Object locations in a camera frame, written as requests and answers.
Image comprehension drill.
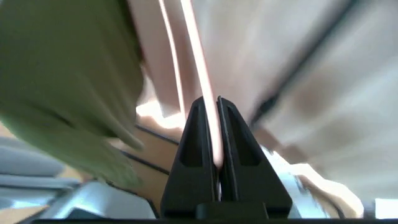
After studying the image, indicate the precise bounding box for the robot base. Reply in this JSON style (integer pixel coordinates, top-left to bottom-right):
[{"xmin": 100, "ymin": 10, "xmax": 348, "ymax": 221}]
[{"xmin": 39, "ymin": 181, "xmax": 157, "ymax": 220}]

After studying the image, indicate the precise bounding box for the pink clothes hanger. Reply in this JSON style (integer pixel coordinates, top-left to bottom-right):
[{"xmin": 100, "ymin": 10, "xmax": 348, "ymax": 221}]
[{"xmin": 157, "ymin": 0, "xmax": 224, "ymax": 170}]

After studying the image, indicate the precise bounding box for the white laundry basket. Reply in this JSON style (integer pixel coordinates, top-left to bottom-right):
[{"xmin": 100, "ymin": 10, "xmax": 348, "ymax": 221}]
[{"xmin": 261, "ymin": 146, "xmax": 376, "ymax": 219}]

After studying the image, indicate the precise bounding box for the green sleeveless shirt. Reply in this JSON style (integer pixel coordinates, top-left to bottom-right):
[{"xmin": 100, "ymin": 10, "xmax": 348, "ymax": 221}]
[{"xmin": 0, "ymin": 0, "xmax": 146, "ymax": 190}]

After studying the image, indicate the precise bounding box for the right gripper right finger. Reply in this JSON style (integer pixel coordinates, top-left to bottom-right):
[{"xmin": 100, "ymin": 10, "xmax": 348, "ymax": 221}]
[{"xmin": 216, "ymin": 95, "xmax": 293, "ymax": 219}]

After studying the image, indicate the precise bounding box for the black clothes rack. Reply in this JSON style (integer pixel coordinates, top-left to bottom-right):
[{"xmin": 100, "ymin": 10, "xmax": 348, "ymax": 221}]
[{"xmin": 119, "ymin": 0, "xmax": 360, "ymax": 175}]

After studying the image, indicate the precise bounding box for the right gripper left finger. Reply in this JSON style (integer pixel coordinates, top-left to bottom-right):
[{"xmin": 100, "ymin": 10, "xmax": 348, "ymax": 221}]
[{"xmin": 160, "ymin": 96, "xmax": 218, "ymax": 219}]

